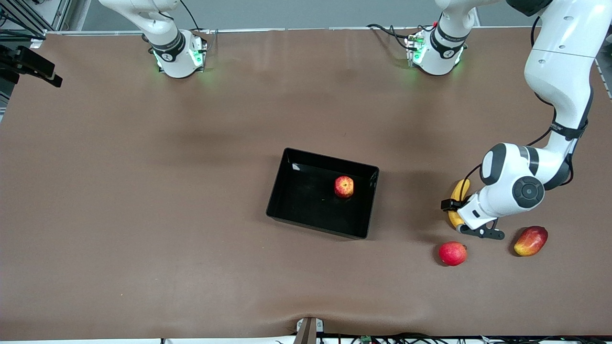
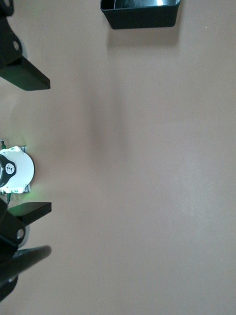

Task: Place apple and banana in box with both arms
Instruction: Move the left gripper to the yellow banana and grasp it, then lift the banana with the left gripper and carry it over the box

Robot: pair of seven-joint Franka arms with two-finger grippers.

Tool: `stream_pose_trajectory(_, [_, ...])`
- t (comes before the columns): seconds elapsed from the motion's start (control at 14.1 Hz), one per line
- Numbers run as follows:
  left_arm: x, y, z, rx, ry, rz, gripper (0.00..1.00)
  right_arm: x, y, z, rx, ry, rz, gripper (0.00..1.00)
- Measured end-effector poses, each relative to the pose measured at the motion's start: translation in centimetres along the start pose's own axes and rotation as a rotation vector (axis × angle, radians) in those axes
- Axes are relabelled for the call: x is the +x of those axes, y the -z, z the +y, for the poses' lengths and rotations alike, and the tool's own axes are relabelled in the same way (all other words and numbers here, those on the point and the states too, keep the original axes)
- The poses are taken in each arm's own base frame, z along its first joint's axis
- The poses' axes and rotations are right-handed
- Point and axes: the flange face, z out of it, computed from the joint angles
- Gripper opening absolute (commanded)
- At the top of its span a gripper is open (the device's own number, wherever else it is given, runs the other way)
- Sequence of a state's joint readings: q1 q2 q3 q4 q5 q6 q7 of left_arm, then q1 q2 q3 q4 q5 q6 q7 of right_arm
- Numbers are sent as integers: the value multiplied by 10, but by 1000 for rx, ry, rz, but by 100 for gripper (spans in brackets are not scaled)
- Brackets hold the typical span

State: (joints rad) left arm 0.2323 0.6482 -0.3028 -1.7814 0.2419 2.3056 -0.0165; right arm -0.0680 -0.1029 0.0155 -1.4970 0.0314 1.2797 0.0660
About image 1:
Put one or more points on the red pomegranate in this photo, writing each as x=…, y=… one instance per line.
x=452, y=253

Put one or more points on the black plastic box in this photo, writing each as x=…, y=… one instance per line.
x=311, y=210

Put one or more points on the yellow banana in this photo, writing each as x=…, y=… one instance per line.
x=462, y=188

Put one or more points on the red yellow mango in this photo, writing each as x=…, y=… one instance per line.
x=530, y=241

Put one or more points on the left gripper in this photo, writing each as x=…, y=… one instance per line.
x=450, y=205

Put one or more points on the red yellow apple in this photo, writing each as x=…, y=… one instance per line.
x=344, y=187

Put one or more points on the aluminium frame profile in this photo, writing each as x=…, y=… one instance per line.
x=62, y=12

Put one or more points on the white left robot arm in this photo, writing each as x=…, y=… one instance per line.
x=559, y=71

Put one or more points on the brown camera mount post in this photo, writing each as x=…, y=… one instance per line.
x=306, y=332

